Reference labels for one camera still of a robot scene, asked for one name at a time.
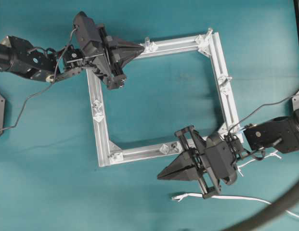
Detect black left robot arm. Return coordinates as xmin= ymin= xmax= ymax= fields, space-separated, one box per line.
xmin=0 ymin=23 xmax=144 ymax=90

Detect clear pin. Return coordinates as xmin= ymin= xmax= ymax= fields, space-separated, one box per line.
xmin=218 ymin=76 xmax=233 ymax=87
xmin=205 ymin=27 xmax=213 ymax=40
xmin=144 ymin=37 xmax=150 ymax=50

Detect square aluminium profile frame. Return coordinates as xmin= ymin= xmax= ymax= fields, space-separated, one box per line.
xmin=86 ymin=29 xmax=240 ymax=167

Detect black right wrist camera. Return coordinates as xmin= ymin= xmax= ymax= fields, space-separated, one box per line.
xmin=205 ymin=132 xmax=237 ymax=185

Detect thin black camera cable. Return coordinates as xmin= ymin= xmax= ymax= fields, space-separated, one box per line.
xmin=227 ymin=95 xmax=299 ymax=136
xmin=0 ymin=26 xmax=79 ymax=133

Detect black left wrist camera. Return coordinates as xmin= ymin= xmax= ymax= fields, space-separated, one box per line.
xmin=73 ymin=11 xmax=104 ymax=57

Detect thick black foreground hose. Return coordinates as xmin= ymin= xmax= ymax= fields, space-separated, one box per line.
xmin=216 ymin=175 xmax=299 ymax=231

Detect white cable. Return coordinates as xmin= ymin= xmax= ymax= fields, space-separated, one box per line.
xmin=171 ymin=151 xmax=299 ymax=219

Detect thin black right camera cable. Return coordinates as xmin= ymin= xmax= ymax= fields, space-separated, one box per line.
xmin=227 ymin=95 xmax=299 ymax=136

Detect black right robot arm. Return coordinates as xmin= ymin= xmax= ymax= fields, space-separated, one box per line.
xmin=157 ymin=110 xmax=299 ymax=198

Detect thin black left camera cable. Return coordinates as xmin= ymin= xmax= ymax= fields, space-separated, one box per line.
xmin=0 ymin=26 xmax=79 ymax=133

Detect clear pin top middle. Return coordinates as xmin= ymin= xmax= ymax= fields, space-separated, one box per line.
xmin=144 ymin=37 xmax=150 ymax=50

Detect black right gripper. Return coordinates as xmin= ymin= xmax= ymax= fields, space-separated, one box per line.
xmin=157 ymin=126 xmax=221 ymax=199

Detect clear pin top right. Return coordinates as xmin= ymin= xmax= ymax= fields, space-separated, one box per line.
xmin=205 ymin=27 xmax=213 ymax=40

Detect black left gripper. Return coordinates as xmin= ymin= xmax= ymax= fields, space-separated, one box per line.
xmin=84 ymin=23 xmax=144 ymax=90

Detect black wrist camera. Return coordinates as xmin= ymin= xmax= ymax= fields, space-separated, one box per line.
xmin=73 ymin=11 xmax=104 ymax=57
xmin=205 ymin=132 xmax=237 ymax=185

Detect clear pin right middle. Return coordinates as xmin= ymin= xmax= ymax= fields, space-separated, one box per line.
xmin=218 ymin=76 xmax=233 ymax=87

